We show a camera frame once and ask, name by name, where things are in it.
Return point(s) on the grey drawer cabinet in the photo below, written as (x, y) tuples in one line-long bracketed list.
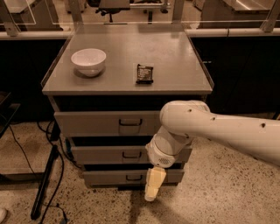
[(177, 75)]

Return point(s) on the black power strip bar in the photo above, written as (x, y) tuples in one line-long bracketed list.
[(36, 209)]

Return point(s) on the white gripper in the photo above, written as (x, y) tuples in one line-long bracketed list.
[(161, 157)]

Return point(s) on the grey top drawer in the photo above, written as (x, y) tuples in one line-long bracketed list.
[(108, 123)]

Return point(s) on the black office chair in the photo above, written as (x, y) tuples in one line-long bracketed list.
[(111, 7)]

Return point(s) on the white rail ledge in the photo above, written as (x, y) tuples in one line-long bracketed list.
[(197, 33)]

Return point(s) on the dark snack packet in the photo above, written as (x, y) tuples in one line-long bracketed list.
[(144, 74)]

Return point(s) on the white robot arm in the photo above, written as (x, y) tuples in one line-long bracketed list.
[(182, 121)]

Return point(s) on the white ceramic bowl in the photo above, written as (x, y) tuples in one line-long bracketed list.
[(89, 62)]

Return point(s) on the black side table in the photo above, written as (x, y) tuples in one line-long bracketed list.
[(7, 110)]

